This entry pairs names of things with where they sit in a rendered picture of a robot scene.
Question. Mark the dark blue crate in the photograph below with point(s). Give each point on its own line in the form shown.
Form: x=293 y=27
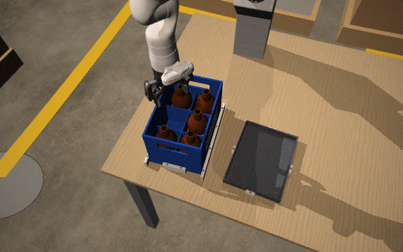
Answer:
x=176 y=120

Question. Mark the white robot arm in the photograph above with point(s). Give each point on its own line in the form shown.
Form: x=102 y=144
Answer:
x=161 y=40

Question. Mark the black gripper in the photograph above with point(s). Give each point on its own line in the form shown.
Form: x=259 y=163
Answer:
x=157 y=83

